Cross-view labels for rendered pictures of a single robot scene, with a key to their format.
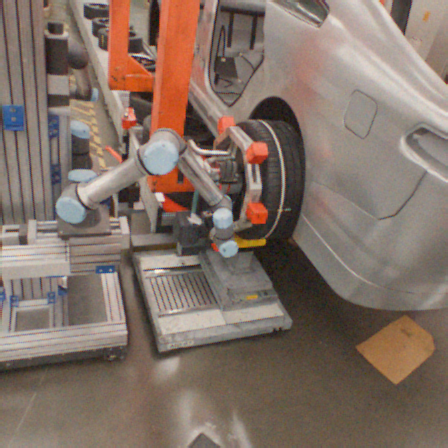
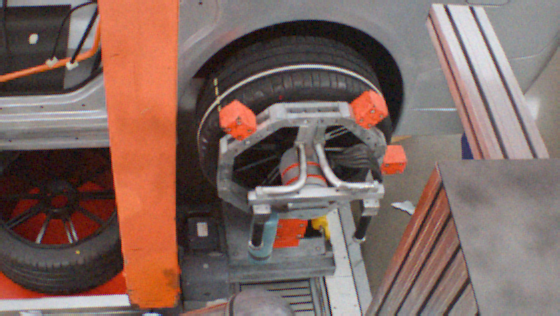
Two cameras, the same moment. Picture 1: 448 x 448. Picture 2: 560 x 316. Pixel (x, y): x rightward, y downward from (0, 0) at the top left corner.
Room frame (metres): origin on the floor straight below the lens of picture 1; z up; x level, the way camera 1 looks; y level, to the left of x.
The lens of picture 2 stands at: (1.88, 1.47, 2.67)
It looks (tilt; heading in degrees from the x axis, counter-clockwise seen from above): 50 degrees down; 279
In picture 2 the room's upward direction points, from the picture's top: 11 degrees clockwise
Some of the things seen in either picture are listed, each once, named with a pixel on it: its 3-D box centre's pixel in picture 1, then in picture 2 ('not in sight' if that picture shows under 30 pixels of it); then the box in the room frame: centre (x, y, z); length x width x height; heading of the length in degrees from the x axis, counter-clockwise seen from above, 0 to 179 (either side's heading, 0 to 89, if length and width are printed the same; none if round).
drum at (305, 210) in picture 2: (220, 181); (304, 182); (2.04, 0.05, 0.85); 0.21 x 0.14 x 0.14; 116
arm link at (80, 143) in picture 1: (76, 136); not in sight; (1.96, 0.81, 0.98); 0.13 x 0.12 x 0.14; 100
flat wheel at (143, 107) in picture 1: (161, 107); not in sight; (4.23, 0.84, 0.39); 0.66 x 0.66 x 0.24
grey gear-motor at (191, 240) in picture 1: (204, 234); (201, 255); (2.36, 0.09, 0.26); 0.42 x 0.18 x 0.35; 116
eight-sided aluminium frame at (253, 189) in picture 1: (232, 181); (300, 165); (2.07, -0.02, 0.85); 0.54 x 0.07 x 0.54; 26
